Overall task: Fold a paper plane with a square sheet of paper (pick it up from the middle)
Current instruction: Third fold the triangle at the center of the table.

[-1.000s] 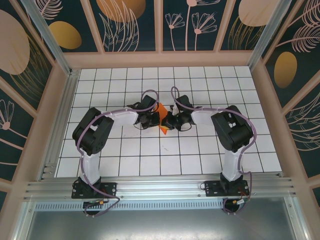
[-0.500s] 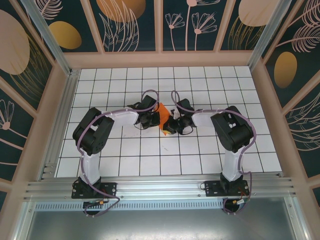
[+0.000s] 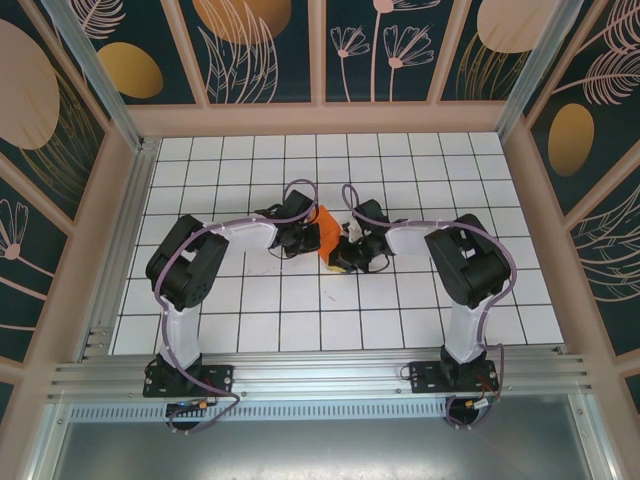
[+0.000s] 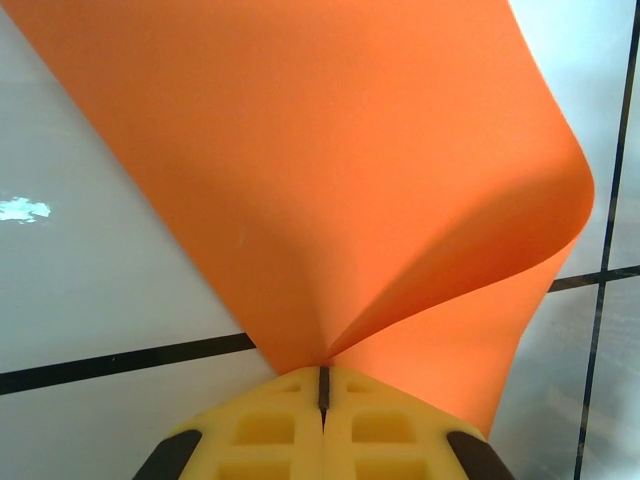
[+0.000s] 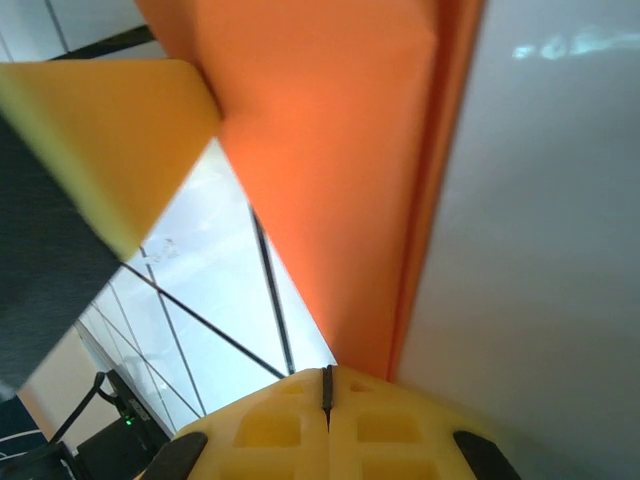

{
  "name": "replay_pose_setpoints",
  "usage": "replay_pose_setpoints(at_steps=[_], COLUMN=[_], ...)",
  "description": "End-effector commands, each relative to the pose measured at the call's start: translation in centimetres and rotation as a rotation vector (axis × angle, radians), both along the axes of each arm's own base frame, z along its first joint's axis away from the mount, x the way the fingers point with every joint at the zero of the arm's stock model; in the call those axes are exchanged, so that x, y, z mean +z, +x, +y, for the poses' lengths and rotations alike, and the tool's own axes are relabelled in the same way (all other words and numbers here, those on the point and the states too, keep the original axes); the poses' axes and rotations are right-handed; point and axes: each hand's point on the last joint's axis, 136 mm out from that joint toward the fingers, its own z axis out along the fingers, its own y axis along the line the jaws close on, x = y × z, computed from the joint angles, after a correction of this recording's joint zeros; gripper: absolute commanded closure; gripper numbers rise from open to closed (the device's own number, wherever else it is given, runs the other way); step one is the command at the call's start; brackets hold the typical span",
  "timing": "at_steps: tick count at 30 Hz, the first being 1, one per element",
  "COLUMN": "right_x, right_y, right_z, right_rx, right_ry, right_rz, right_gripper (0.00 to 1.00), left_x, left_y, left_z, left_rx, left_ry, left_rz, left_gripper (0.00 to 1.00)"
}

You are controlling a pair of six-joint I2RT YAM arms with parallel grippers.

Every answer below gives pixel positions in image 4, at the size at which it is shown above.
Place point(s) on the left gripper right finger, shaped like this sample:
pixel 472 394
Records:
pixel 380 440

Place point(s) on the orange paper sheet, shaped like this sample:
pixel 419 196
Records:
pixel 300 175

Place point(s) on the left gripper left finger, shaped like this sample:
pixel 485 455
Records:
pixel 270 440

